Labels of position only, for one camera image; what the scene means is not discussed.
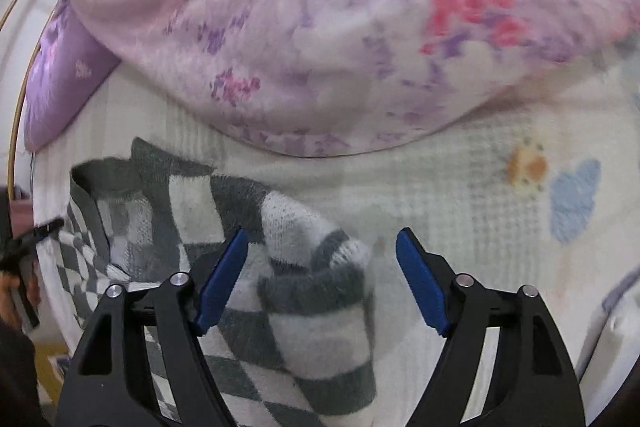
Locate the grey white checkered sweater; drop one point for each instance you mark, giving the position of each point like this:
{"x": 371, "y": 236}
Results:
{"x": 300, "y": 307}

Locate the purple floral quilt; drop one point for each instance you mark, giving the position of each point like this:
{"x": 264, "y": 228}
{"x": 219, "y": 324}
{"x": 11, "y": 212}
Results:
{"x": 250, "y": 32}

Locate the person's left hand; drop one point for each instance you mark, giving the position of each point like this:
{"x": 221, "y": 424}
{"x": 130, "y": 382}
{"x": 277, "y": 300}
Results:
{"x": 7, "y": 297}

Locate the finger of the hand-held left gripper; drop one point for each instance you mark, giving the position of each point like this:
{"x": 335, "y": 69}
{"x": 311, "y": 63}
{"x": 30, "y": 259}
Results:
{"x": 47, "y": 227}

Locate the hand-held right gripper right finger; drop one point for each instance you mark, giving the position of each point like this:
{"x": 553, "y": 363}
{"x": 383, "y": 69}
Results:
{"x": 420, "y": 282}

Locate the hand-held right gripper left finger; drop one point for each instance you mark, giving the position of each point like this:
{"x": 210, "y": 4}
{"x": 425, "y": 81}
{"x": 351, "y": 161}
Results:
{"x": 222, "y": 282}

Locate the white leaf print bed sheet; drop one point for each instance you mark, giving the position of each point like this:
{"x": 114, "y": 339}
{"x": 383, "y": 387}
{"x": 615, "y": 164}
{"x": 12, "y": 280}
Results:
{"x": 450, "y": 187}

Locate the mauve cloth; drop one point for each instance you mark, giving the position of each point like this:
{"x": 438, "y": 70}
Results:
{"x": 22, "y": 214}

